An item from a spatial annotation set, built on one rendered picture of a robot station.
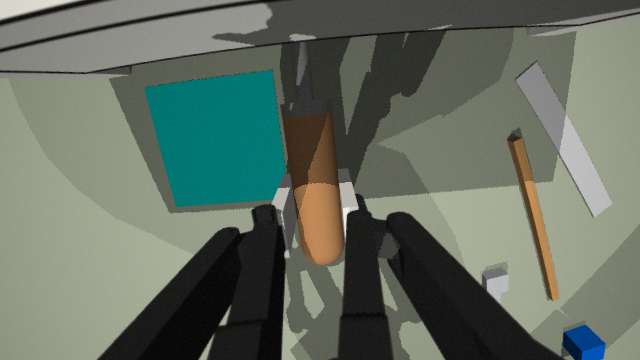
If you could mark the grey combination wrench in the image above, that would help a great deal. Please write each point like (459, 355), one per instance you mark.
(495, 283)

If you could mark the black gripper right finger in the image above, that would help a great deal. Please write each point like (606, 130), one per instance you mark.
(462, 317)

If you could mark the grey box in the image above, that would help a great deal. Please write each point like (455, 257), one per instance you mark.
(83, 38)

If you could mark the teal square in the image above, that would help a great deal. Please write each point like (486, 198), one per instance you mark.
(219, 138)

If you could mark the grey flat bar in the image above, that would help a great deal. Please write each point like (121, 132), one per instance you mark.
(548, 109)

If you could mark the orange-brown long thin bar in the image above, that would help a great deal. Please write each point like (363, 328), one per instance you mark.
(531, 201)

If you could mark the blue cube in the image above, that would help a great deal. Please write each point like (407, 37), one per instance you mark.
(583, 344)

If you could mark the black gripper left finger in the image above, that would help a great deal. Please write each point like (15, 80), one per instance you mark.
(181, 320)

